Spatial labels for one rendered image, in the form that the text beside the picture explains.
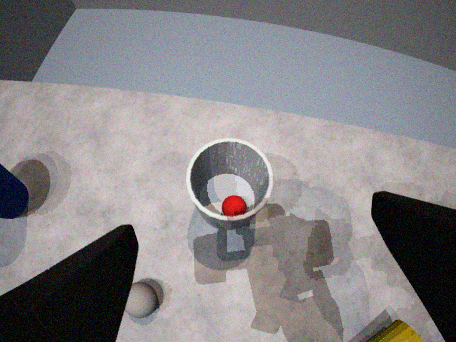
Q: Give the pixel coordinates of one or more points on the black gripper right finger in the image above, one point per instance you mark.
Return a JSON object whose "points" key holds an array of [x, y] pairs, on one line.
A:
{"points": [[421, 236]]}

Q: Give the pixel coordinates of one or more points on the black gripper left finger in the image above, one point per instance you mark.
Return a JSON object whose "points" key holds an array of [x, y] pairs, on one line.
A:
{"points": [[80, 299]]}

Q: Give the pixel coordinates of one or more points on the dark red ball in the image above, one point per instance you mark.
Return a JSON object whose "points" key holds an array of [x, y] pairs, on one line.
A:
{"points": [[234, 206]]}

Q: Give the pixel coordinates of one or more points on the blue plastic cup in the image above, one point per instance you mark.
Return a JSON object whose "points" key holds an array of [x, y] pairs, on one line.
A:
{"points": [[13, 195]]}

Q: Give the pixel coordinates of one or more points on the white cup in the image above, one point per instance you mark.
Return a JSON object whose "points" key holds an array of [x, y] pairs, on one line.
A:
{"points": [[227, 167]]}

